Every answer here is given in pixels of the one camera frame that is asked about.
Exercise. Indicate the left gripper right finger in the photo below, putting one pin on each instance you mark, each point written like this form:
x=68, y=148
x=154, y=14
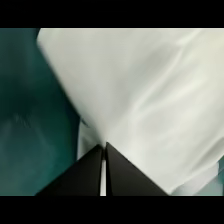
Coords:
x=126, y=178

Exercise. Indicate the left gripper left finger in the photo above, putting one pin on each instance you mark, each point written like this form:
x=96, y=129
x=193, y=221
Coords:
x=83, y=176

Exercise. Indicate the white shirt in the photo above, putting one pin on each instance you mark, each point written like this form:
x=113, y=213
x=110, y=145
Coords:
x=150, y=93

